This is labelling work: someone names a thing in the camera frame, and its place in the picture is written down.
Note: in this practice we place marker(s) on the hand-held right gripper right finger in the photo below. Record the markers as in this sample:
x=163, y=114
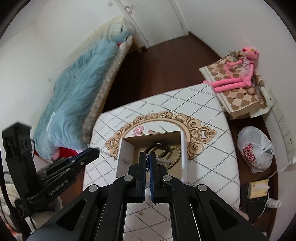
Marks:
x=152, y=166

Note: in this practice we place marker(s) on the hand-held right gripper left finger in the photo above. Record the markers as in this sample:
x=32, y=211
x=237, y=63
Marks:
x=143, y=166

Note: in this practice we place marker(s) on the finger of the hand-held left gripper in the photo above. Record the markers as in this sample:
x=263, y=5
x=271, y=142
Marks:
x=76, y=167
x=89, y=152

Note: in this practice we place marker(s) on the cardboard box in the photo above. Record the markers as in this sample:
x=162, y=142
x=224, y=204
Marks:
x=126, y=160

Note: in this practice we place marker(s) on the red cloth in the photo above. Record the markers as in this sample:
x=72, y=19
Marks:
x=67, y=153

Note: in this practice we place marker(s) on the white grid-pattern tablecloth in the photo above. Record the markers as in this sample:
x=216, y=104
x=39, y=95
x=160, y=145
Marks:
x=208, y=166

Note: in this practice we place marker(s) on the ornate beige floral tray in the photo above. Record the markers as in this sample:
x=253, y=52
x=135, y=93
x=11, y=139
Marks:
x=198, y=129

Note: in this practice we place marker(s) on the light blue fluffy blanket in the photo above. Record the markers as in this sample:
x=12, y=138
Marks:
x=81, y=92

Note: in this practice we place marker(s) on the beige patterned mattress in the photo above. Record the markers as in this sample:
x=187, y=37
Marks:
x=104, y=92

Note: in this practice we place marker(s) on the white plastic bag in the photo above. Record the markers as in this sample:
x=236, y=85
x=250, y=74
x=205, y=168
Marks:
x=253, y=148

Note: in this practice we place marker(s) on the small yellow box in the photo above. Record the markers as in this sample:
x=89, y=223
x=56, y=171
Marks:
x=257, y=188

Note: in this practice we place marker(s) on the black flat object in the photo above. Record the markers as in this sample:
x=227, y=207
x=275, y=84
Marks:
x=253, y=208

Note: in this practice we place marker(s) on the white charger plug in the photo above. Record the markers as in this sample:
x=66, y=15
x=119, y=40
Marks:
x=274, y=203

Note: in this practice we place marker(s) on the cream pillow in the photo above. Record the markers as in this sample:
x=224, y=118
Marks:
x=115, y=26

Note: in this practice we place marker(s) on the pink plush toy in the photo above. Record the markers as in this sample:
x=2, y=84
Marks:
x=242, y=69

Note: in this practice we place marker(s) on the white power strip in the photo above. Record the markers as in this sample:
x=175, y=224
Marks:
x=283, y=125

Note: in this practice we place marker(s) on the white door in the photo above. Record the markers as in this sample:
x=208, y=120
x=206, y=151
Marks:
x=159, y=20

